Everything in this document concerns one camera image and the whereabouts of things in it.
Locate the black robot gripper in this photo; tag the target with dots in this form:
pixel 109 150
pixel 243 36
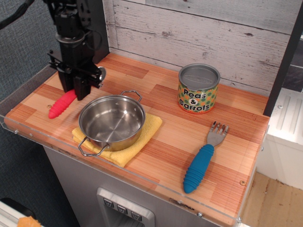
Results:
pixel 77 52

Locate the red handled metal spoon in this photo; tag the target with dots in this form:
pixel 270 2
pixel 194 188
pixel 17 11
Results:
pixel 61 105

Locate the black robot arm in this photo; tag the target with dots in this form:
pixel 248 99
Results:
pixel 71 18

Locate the stainless steel pot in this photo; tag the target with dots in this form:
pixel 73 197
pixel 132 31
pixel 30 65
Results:
pixel 111 122

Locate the yellow folded cloth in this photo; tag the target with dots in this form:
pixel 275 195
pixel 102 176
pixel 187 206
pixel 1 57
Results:
pixel 122 157

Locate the peas and carrots can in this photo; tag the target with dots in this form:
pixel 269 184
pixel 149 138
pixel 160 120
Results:
pixel 197 88

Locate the grey toy fridge dispenser panel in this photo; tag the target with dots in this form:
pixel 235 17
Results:
pixel 120 212

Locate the orange object bottom left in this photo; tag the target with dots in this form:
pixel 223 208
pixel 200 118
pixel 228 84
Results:
pixel 28 222

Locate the white cabinet at right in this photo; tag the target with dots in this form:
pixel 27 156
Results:
pixel 281 155

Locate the dark left vertical post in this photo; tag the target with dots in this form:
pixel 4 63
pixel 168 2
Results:
pixel 99 24

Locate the blue handled metal fork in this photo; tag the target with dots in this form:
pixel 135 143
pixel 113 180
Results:
pixel 198 167

